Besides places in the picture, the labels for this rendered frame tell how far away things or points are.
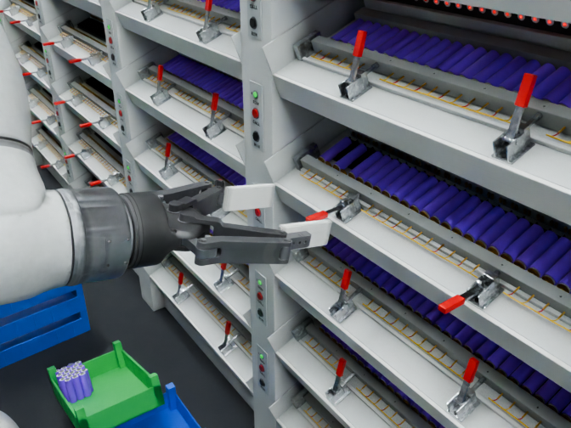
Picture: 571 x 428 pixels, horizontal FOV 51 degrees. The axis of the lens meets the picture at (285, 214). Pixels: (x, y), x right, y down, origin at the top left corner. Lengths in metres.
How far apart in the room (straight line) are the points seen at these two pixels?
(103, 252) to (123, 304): 1.50
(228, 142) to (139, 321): 0.89
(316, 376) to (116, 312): 0.95
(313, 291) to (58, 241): 0.66
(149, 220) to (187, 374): 1.21
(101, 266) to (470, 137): 0.44
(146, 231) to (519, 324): 0.45
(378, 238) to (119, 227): 0.46
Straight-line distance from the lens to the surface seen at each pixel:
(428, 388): 0.96
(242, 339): 1.60
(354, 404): 1.18
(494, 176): 0.72
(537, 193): 0.69
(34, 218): 0.54
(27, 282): 0.55
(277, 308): 1.23
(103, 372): 1.81
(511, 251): 0.83
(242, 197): 0.73
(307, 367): 1.25
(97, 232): 0.56
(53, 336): 1.94
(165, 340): 1.88
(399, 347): 1.00
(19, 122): 0.58
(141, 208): 0.58
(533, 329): 0.78
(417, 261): 0.86
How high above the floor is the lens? 1.20
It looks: 28 degrees down
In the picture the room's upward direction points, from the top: straight up
